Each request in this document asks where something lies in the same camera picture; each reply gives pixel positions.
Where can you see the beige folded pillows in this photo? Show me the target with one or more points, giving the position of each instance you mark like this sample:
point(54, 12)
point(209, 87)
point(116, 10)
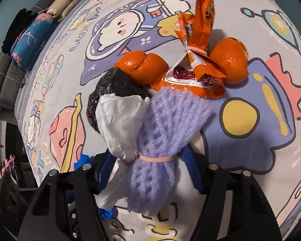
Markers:
point(65, 1)

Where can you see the grey padded headboard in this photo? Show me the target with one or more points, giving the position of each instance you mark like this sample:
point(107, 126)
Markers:
point(5, 80)

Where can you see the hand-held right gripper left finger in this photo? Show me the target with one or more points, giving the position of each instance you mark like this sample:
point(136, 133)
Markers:
point(104, 178)

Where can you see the blue plastic scrap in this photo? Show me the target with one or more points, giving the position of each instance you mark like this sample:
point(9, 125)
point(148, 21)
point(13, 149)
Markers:
point(105, 213)

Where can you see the dark bag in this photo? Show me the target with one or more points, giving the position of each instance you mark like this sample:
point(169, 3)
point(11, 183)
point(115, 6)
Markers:
point(8, 200)

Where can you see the black plastic bag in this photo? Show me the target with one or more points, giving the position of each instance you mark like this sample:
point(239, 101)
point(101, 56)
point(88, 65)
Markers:
point(115, 80)

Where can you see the purple foam fruit net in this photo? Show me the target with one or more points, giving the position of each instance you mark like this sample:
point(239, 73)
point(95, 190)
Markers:
point(165, 130)

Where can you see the black cloth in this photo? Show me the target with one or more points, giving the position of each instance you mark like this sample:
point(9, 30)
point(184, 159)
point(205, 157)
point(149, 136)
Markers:
point(15, 27)

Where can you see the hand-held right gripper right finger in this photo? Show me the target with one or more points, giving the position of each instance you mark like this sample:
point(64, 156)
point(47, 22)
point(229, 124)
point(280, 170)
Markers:
point(192, 170)

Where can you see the white tissue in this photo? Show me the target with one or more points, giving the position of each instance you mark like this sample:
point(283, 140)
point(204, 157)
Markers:
point(120, 120)

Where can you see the orange snack wrapper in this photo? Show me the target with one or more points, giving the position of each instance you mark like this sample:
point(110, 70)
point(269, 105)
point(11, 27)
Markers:
point(203, 17)

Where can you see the cartoon printed bed sheet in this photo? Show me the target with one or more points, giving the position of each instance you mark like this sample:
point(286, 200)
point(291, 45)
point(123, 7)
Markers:
point(240, 143)

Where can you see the orange peel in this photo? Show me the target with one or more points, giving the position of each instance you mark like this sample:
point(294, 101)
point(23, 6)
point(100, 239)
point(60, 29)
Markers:
point(230, 60)
point(140, 65)

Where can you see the blue floral folded quilt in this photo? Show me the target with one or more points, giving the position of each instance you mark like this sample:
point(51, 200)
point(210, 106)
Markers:
point(30, 40)

